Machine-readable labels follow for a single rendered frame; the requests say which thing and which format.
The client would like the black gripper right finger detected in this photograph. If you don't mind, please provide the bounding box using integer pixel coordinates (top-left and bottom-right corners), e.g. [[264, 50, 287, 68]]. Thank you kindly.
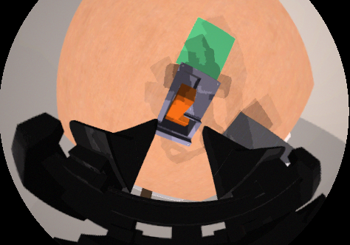
[[202, 125, 286, 200]]

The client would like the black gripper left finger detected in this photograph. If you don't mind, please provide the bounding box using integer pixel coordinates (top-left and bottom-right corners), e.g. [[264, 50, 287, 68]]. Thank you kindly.
[[69, 119, 157, 193]]

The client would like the orange block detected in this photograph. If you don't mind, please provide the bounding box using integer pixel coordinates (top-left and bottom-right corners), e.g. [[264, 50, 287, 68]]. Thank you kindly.
[[165, 83, 196, 126]]

